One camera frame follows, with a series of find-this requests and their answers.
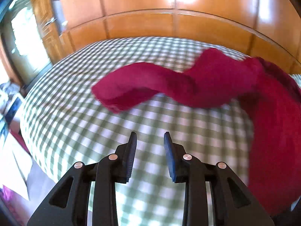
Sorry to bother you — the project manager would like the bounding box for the dark red knitted sweater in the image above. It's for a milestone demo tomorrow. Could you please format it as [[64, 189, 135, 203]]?
[[91, 48, 300, 216]]

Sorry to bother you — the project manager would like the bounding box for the window with dark frame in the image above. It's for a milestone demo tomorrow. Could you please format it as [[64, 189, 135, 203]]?
[[1, 0, 52, 92]]

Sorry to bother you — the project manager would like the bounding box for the green white checkered bed cover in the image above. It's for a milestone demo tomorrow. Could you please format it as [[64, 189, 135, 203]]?
[[20, 37, 252, 225]]

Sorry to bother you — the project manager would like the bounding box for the clutter beside bed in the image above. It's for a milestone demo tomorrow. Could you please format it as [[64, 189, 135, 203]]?
[[1, 81, 55, 225]]

